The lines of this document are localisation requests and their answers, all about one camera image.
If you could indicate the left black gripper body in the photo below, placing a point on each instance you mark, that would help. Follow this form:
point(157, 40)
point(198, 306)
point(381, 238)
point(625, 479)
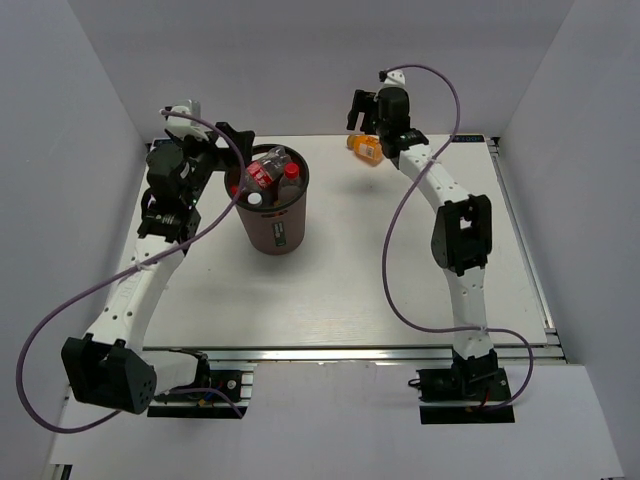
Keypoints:
point(207, 157)

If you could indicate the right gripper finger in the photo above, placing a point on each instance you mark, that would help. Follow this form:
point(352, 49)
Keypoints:
point(358, 106)
point(370, 113)

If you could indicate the red cap bottle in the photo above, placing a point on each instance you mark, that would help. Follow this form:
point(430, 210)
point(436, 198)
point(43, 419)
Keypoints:
point(290, 184)

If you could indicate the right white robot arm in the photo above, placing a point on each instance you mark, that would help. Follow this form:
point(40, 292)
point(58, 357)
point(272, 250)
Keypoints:
point(461, 240)

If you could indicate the clear bottle red label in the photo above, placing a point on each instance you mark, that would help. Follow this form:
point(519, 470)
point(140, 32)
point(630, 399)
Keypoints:
point(261, 173)

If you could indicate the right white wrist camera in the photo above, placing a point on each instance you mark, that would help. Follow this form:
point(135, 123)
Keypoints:
point(393, 79)

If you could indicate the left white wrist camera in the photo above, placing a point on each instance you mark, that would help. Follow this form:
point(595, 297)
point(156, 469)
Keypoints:
point(182, 120)

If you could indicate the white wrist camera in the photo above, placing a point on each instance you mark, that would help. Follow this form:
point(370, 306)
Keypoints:
point(393, 79)
point(182, 120)

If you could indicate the orange bottle with white label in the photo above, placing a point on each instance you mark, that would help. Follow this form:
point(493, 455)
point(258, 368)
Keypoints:
point(367, 148)

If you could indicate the right blue corner sticker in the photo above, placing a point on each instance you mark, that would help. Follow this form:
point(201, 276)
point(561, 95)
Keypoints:
point(468, 138)

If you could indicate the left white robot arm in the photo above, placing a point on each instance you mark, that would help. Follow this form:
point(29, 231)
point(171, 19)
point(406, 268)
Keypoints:
point(107, 367)

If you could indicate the brown plastic waste bin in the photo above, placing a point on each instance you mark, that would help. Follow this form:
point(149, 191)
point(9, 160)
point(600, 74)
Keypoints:
point(273, 230)

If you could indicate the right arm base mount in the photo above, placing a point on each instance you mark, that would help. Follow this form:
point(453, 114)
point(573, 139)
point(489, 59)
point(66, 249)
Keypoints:
point(470, 391)

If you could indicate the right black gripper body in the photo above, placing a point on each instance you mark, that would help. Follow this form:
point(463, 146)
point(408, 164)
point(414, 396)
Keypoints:
point(382, 128)

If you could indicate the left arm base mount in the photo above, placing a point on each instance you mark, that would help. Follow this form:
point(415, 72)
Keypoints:
point(189, 387)

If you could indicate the blue label water bottle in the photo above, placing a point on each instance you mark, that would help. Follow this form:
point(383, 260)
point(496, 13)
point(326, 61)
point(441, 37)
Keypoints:
point(255, 199)

